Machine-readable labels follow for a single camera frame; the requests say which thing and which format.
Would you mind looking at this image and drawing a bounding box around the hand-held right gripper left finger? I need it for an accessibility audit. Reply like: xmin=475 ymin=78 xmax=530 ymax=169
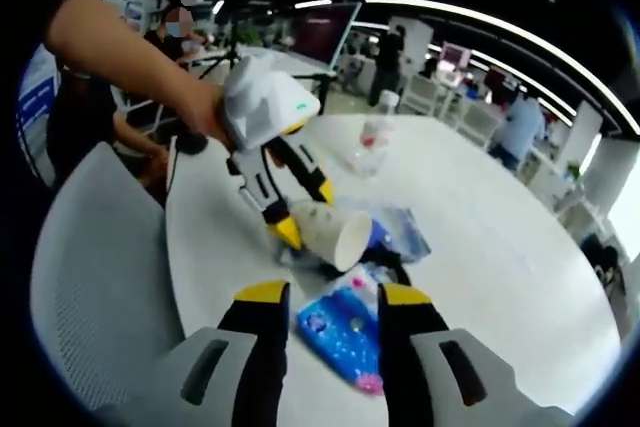
xmin=149 ymin=279 xmax=292 ymax=427

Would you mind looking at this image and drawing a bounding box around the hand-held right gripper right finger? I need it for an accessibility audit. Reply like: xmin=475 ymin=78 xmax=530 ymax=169
xmin=377 ymin=281 xmax=571 ymax=427

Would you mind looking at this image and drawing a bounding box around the printed paper cup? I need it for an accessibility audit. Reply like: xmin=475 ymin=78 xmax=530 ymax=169
xmin=291 ymin=199 xmax=374 ymax=273

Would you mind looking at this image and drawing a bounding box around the clear plastic water bottle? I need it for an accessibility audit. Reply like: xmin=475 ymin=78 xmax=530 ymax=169
xmin=347 ymin=89 xmax=401 ymax=178

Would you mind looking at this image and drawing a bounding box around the blue tissue pack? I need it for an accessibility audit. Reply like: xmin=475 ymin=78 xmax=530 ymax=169
xmin=296 ymin=274 xmax=387 ymax=397

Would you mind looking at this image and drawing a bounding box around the blue and white packet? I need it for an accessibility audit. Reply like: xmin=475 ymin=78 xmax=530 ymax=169
xmin=367 ymin=205 xmax=434 ymax=266

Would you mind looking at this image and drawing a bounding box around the dark display screen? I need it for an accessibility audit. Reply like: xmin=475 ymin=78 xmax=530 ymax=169
xmin=292 ymin=1 xmax=362 ymax=71

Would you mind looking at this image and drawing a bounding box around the white table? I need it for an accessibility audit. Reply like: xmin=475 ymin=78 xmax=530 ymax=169
xmin=163 ymin=114 xmax=626 ymax=427

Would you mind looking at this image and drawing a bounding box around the grey mesh chair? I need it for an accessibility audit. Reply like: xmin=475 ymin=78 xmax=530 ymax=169
xmin=28 ymin=140 xmax=189 ymax=416

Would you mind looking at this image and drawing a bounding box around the small pink screen monitor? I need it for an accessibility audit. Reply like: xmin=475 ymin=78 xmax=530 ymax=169
xmin=442 ymin=43 xmax=472 ymax=71

